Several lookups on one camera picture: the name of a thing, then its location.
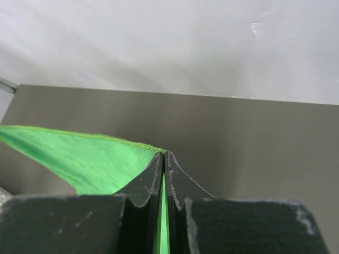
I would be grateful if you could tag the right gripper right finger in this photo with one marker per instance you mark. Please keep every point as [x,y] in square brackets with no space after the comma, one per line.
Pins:
[201,223]

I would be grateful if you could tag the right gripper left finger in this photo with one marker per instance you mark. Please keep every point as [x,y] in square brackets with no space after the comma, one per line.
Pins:
[124,222]

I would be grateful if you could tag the green microfiber towel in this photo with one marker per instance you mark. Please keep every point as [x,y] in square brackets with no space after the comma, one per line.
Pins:
[93,164]

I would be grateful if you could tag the aluminium frame rail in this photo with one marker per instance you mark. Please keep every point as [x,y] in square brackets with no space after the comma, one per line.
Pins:
[8,86]

